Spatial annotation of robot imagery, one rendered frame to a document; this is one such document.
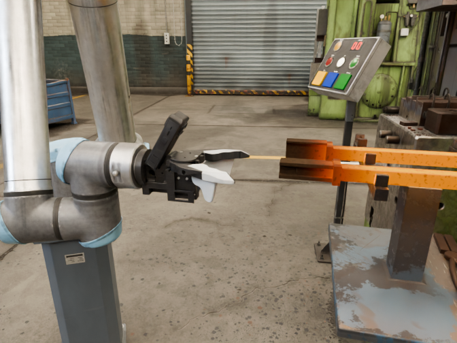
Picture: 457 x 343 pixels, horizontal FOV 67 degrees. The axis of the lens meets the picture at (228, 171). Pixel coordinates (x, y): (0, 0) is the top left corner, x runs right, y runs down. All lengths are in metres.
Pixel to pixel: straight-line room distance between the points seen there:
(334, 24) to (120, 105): 5.35
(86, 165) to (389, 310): 0.63
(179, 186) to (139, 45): 9.08
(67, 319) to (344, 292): 0.97
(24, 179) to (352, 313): 0.68
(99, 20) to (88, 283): 0.84
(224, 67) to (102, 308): 8.20
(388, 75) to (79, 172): 5.75
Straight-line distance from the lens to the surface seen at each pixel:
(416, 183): 0.63
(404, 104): 1.41
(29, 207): 0.78
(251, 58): 9.13
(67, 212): 0.76
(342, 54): 1.85
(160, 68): 9.53
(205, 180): 0.57
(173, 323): 1.69
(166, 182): 0.64
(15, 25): 0.85
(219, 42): 9.18
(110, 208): 0.75
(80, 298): 1.35
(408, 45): 6.29
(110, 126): 1.05
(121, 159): 0.67
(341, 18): 6.18
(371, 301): 0.76
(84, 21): 0.92
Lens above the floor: 1.15
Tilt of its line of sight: 20 degrees down
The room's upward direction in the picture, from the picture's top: straight up
